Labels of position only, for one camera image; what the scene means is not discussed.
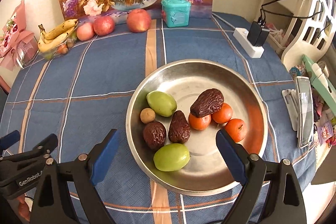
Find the black charging cable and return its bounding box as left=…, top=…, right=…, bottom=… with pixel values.
left=258, top=0, right=324, bottom=24

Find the white phone stand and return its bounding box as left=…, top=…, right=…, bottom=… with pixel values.
left=281, top=89, right=299, bottom=131

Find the large orange tangerine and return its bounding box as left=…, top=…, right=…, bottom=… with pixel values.
left=224, top=118, right=248, bottom=143

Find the white power strip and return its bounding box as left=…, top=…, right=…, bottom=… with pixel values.
left=234, top=27, right=264, bottom=59

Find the blue plaid tablecloth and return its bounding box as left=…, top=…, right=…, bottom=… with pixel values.
left=1, top=14, right=316, bottom=223

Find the teal plastic box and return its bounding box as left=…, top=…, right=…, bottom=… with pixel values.
left=161, top=0, right=191, bottom=28

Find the large red apple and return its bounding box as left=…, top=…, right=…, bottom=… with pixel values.
left=126, top=9, right=151, bottom=33

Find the person's hand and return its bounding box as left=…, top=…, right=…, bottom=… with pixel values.
left=17, top=194, right=31, bottom=222

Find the middle red apple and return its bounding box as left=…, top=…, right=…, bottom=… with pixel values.
left=93, top=16, right=115, bottom=36

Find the round steel bowl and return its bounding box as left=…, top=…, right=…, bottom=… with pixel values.
left=126, top=59, right=268, bottom=196

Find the black power adapter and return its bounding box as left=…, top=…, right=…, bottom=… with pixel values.
left=247, top=16, right=270, bottom=47

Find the pale pink apple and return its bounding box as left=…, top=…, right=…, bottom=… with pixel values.
left=76, top=22, right=96, bottom=42

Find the large dried red date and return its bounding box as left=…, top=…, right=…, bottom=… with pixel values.
left=190, top=89, right=224, bottom=118

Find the bunch of yellow bananas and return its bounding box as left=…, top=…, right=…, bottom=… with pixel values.
left=38, top=19, right=79, bottom=53

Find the smartphone on stand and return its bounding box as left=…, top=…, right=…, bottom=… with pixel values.
left=295, top=76, right=314, bottom=149

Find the small dried red date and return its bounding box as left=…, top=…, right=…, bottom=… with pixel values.
left=168, top=110, right=191, bottom=144

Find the small orange tangerine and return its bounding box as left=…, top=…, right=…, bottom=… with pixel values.
left=211, top=103, right=233, bottom=124

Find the brown longan fruit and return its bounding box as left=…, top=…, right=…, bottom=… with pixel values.
left=140, top=108, right=155, bottom=124

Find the green jujube fruit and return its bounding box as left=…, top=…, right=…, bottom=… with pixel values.
left=146, top=91, right=177, bottom=117

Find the green tray with bottles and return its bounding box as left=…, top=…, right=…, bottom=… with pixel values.
left=302, top=55, right=336, bottom=114

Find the white wooden chair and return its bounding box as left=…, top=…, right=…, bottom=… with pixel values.
left=260, top=0, right=335, bottom=70

